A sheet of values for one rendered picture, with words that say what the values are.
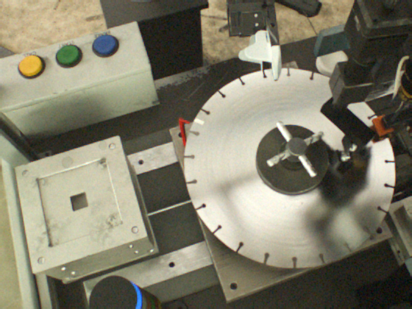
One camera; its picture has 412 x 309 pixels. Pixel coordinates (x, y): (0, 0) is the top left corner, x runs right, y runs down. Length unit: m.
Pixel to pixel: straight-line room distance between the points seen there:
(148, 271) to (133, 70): 0.36
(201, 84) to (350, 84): 0.48
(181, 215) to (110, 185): 0.18
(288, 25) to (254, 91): 1.31
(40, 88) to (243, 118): 0.37
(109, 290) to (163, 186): 0.47
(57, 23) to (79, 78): 1.30
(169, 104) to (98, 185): 0.29
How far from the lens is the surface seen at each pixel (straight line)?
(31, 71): 0.89
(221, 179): 0.69
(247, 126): 0.72
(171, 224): 0.88
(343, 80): 0.57
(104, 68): 0.86
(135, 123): 0.96
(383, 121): 0.74
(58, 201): 0.78
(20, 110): 0.89
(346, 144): 0.69
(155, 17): 1.11
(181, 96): 0.98
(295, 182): 0.68
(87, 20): 2.12
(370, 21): 0.47
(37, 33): 2.15
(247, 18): 0.81
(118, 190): 0.75
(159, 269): 0.86
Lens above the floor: 1.60
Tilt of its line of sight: 65 degrees down
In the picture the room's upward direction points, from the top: 6 degrees clockwise
